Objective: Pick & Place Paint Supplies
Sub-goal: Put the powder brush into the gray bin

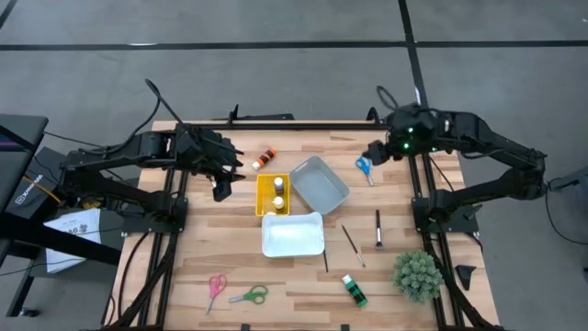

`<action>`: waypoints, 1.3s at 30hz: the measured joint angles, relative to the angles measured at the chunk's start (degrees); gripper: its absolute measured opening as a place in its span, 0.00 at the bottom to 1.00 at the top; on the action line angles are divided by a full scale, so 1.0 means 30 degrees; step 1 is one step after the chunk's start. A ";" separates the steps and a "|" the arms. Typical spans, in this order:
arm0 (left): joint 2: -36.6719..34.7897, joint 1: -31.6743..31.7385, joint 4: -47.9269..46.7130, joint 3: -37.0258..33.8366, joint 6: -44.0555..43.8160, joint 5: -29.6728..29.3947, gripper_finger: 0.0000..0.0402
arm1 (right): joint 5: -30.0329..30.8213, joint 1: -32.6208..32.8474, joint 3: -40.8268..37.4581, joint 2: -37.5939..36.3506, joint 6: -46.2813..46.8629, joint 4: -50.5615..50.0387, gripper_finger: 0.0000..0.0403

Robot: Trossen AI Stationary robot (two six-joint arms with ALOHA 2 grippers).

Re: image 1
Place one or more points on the blue scissors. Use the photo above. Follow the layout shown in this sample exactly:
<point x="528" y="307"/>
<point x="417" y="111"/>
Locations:
<point x="368" y="174"/>

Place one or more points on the orange paint bottle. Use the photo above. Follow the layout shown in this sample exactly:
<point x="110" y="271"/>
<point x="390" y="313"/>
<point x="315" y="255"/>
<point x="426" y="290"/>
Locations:
<point x="264" y="159"/>

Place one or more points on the grey plastic bin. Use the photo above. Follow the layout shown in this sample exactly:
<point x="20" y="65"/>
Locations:
<point x="319" y="186"/>

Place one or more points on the green paint bottle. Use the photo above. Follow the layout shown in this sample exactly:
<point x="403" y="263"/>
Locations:
<point x="356" y="292"/>

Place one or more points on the black desk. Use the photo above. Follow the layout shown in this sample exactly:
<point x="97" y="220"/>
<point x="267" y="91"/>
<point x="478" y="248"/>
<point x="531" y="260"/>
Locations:
<point x="18" y="138"/>

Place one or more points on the black computer box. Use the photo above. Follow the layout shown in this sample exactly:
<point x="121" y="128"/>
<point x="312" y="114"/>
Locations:
<point x="37" y="184"/>

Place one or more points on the green plant in white pot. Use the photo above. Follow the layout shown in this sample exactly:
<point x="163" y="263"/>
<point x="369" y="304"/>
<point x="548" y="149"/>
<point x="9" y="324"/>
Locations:
<point x="417" y="277"/>

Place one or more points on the white plastic bin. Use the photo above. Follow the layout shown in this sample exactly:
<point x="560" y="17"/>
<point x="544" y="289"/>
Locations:
<point x="294" y="234"/>

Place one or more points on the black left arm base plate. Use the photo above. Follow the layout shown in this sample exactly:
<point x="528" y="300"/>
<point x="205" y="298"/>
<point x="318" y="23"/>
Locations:
<point x="138" y="225"/>

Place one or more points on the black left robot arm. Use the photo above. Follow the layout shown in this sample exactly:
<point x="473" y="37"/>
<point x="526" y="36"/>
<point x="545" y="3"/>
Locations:
<point x="115" y="154"/>

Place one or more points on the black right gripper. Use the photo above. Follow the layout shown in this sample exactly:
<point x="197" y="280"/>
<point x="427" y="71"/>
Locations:
<point x="386" y="151"/>

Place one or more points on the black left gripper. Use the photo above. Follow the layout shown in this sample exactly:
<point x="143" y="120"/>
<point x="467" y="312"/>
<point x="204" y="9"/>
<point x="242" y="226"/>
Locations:
<point x="202" y="151"/>

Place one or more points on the purple paint bottle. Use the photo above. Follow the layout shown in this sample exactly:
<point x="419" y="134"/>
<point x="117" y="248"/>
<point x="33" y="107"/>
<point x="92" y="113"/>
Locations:
<point x="279" y="185"/>

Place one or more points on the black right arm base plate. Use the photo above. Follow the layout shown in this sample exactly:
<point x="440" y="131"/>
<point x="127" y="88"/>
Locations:
<point x="459" y="220"/>

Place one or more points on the yellow paint bottle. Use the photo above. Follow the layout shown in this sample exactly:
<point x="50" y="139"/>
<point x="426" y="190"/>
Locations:
<point x="279" y="203"/>

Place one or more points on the white paper sheet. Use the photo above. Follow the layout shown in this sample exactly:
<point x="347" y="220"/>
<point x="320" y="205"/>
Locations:
<point x="69" y="239"/>

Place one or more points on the thin all-black brush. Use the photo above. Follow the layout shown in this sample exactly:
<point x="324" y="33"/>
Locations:
<point x="325" y="262"/>

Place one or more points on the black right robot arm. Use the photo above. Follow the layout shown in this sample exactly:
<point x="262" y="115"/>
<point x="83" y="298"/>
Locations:
<point x="496" y="138"/>

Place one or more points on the yellow plastic tray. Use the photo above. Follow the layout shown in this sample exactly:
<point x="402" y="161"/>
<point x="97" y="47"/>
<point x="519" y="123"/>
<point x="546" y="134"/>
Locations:
<point x="264" y="197"/>

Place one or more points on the black loose bracket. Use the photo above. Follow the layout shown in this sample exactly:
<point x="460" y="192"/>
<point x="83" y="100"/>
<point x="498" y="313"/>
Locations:
<point x="466" y="276"/>

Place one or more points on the long thin silver-ferrule brush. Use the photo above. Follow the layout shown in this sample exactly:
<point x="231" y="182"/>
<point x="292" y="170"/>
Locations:
<point x="353" y="246"/>

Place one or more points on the pink scissors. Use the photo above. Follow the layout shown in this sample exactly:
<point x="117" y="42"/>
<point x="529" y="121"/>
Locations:
<point x="212" y="300"/>

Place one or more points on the black metal table frame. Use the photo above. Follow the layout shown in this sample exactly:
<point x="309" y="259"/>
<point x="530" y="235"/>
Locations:
<point x="298" y="125"/>

